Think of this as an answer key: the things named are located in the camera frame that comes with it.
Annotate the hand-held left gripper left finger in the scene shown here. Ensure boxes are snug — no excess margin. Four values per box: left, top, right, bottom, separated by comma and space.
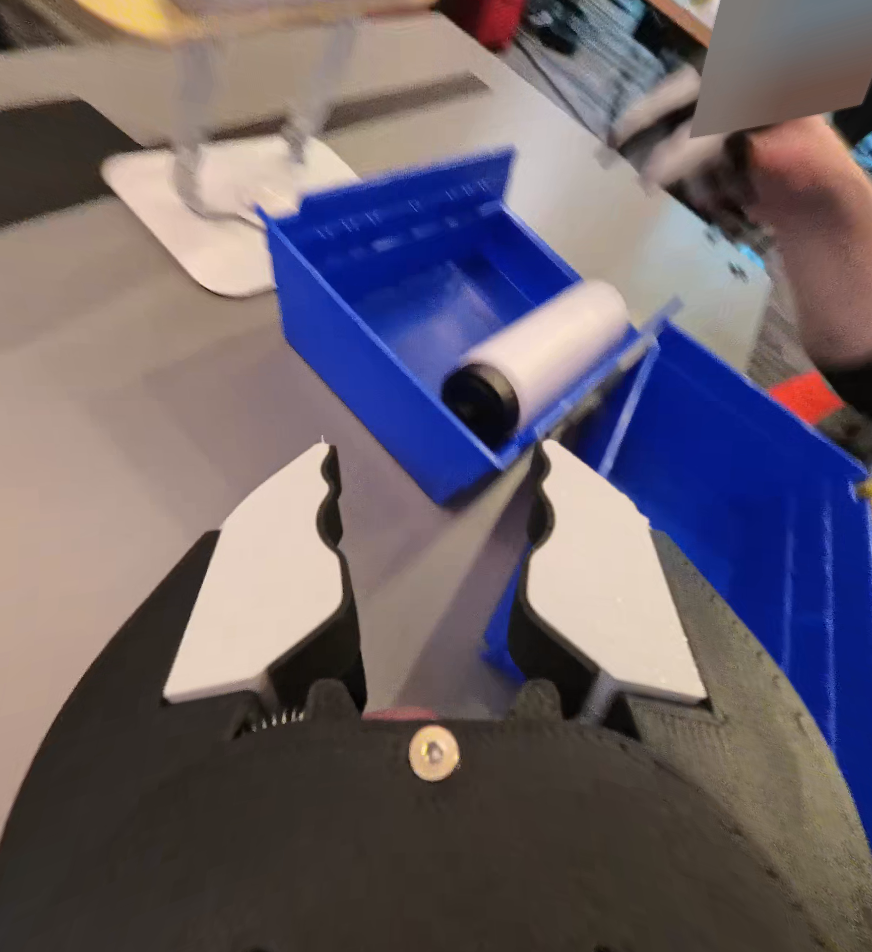
163, 442, 364, 712

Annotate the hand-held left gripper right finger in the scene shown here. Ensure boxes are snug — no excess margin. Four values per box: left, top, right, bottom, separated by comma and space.
506, 439, 709, 718

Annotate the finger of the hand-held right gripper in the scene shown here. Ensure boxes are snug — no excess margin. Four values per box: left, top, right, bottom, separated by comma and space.
603, 67, 703, 153
640, 122, 738, 194

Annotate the blue plastic bin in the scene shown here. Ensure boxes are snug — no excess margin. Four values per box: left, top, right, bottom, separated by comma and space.
481, 319, 872, 893
256, 148, 685, 508

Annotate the black bottle lid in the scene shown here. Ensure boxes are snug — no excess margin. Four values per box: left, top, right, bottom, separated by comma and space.
439, 363, 523, 444

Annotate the white bottle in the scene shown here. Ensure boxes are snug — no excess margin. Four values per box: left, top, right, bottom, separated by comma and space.
463, 279, 635, 443

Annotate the person's right forearm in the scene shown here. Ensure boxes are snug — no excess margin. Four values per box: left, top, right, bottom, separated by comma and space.
745, 117, 872, 435

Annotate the wooden display board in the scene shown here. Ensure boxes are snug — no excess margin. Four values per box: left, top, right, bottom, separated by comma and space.
76, 0, 440, 40

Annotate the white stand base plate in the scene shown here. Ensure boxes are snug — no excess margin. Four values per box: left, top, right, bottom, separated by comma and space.
100, 134, 364, 300

